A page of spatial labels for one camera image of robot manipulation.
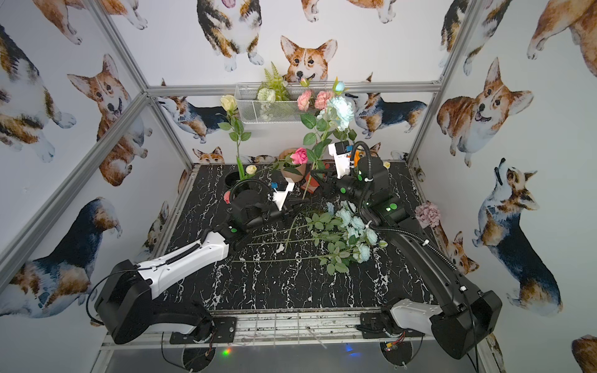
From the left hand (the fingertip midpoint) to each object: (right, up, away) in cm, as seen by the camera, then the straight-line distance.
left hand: (311, 199), depth 71 cm
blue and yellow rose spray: (+8, -14, +27) cm, 31 cm away
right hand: (-1, +8, -6) cm, 10 cm away
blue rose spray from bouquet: (+10, -21, +15) cm, 28 cm away
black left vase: (-32, +7, +21) cm, 39 cm away
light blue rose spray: (-2, -18, +24) cm, 30 cm away
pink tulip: (-28, 0, +7) cm, 29 cm away
